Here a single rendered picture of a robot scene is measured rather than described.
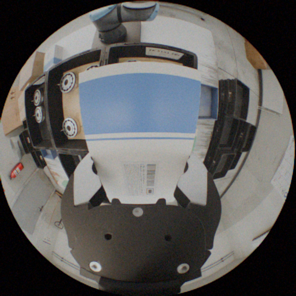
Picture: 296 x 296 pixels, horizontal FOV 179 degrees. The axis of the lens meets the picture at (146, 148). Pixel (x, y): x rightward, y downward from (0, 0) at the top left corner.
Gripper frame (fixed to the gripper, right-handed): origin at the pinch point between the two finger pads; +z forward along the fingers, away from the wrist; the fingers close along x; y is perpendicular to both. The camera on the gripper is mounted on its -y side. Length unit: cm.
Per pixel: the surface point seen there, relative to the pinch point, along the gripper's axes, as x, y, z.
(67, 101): -36.3, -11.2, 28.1
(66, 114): -38.6, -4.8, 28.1
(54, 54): -56, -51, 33
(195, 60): 17.4, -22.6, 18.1
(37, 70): -74, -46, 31
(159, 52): 5.9, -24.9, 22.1
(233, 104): 84, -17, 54
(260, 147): 284, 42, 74
